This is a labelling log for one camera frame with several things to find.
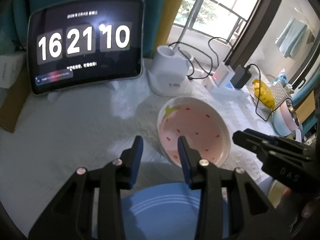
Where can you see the large blue plate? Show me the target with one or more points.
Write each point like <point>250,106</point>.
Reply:
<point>165,211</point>

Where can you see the right hand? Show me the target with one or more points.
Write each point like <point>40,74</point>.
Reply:
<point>300,217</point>

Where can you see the white tablecloth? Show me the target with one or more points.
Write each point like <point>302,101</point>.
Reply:
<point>83,127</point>

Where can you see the white charger plug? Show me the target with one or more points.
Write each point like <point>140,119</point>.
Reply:
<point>223,75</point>

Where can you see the white power strip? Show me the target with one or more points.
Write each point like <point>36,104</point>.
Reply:
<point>227,90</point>

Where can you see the white desk lamp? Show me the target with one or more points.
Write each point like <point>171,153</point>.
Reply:
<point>202,36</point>

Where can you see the black charger adapter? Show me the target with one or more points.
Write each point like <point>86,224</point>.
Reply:
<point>241,76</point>

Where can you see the cardboard box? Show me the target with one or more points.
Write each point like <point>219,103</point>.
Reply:
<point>15,100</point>

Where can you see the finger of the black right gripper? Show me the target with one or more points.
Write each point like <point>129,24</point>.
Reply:
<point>272,136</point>
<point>255,142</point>

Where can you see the cream bowl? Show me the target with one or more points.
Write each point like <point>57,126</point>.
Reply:
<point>277,192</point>

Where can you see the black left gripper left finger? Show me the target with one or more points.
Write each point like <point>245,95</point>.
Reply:
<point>69,214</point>

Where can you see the tablet showing clock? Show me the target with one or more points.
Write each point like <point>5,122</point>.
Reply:
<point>80,42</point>

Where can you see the yellow curtain left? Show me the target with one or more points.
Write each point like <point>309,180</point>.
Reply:
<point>169,12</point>

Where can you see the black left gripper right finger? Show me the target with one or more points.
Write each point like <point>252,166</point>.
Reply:
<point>251,215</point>

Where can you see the hanging light blue towel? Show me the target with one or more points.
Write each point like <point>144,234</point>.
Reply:
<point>291,37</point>

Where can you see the small white box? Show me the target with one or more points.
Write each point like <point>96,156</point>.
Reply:
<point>11,65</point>

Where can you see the white basket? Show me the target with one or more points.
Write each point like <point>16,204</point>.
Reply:
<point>279,93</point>

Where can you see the yellow teal curtain right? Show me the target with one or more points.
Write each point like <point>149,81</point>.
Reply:
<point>306,106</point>

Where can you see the pink strawberry bowl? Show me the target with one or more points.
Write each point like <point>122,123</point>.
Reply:
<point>201,125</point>

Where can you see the light blue bowl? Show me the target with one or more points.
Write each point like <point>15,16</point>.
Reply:
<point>282,129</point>

